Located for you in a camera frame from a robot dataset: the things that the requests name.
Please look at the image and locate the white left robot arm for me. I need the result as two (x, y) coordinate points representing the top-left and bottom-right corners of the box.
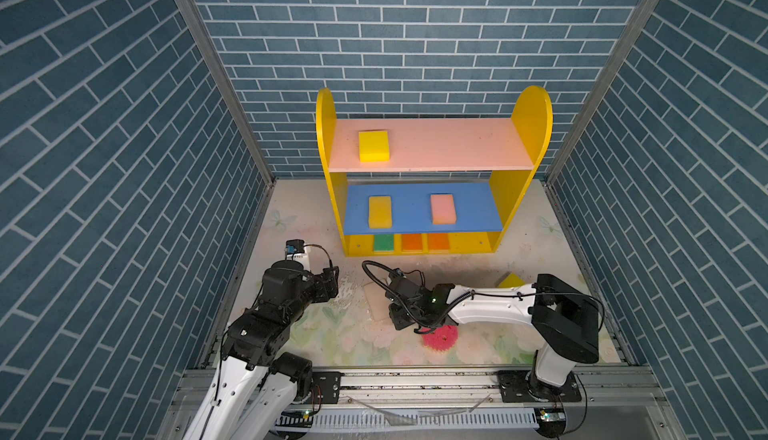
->
(184, 258), (339, 439)

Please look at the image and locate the beige sponge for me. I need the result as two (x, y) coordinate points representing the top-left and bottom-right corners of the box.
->
(363, 282), (391, 321)

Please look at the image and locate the white perforated cable tray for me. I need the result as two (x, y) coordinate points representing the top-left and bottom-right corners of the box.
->
(272, 408), (539, 433)

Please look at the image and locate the green sponge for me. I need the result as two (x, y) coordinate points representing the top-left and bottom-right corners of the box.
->
(373, 234), (395, 252)

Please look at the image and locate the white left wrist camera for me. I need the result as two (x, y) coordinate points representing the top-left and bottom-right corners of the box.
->
(284, 239), (310, 270)

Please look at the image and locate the pink rectangular sponge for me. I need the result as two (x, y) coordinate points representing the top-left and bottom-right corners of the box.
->
(430, 194), (457, 225)

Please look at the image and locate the orange sponge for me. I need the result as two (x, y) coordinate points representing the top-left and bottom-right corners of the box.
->
(401, 234), (424, 253)

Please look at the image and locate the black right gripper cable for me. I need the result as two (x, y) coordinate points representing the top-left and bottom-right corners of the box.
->
(361, 259), (427, 321)

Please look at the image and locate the aluminium right corner post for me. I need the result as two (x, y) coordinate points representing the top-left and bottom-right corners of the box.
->
(545, 0), (685, 184)

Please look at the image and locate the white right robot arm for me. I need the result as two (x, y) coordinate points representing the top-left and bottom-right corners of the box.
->
(378, 269), (603, 400)

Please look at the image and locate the aluminium corner post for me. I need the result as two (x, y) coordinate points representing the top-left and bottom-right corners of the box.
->
(154, 0), (276, 186)
(545, 0), (685, 184)

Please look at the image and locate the textured yellow sponge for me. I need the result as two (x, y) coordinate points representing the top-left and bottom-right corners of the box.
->
(368, 196), (393, 230)

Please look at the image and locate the small yellow sponge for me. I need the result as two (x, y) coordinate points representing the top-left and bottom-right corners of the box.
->
(358, 130), (390, 163)
(497, 273), (526, 289)

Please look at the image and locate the aluminium left corner post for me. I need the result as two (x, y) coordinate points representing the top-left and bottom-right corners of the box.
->
(154, 0), (276, 186)

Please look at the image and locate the pink round scrubber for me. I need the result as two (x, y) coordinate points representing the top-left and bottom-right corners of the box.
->
(422, 325), (458, 352)

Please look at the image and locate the yellow pink blue wooden shelf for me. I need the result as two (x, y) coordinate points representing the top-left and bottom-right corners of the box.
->
(316, 86), (553, 257)

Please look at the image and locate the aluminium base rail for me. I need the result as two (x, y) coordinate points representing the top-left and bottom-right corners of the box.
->
(173, 364), (667, 411)

